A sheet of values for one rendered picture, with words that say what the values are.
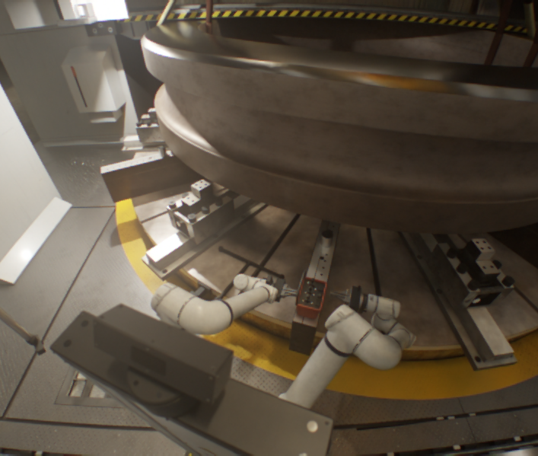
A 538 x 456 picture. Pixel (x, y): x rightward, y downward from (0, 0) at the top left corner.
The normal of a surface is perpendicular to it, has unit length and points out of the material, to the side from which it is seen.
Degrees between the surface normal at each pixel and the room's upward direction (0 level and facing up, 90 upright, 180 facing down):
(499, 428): 0
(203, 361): 29
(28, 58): 90
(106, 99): 90
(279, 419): 0
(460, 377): 0
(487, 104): 90
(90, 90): 90
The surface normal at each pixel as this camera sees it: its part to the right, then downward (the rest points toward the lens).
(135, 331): 0.17, -0.95
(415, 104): -0.19, 0.66
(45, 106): 0.02, 0.68
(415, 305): 0.00, -0.73
